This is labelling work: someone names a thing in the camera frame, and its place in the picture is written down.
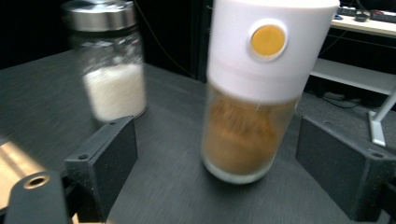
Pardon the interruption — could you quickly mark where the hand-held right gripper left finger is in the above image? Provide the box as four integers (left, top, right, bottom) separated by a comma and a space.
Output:
64, 115, 139, 223

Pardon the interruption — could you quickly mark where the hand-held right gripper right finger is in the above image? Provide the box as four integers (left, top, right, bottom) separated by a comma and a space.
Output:
295, 115, 396, 222

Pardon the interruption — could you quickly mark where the white spice grinder brown powder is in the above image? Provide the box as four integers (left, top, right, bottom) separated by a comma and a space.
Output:
200, 0, 341, 186

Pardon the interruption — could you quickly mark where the dark grey mat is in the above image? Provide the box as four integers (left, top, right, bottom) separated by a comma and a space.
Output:
0, 49, 396, 224

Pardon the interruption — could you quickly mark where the glass jar with metal lid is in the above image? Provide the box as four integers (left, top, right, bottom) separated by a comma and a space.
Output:
61, 0, 148, 123

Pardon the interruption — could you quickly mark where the white desk with shelf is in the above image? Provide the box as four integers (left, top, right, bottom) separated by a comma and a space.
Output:
309, 13, 396, 147

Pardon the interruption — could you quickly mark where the black power strip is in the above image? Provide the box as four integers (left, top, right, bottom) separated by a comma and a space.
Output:
337, 5, 396, 24

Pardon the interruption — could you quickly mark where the black cable on floor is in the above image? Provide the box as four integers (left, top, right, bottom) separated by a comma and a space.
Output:
318, 92, 373, 110

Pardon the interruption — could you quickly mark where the thin dark hanging cable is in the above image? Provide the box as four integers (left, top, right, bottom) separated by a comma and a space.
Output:
133, 0, 197, 79

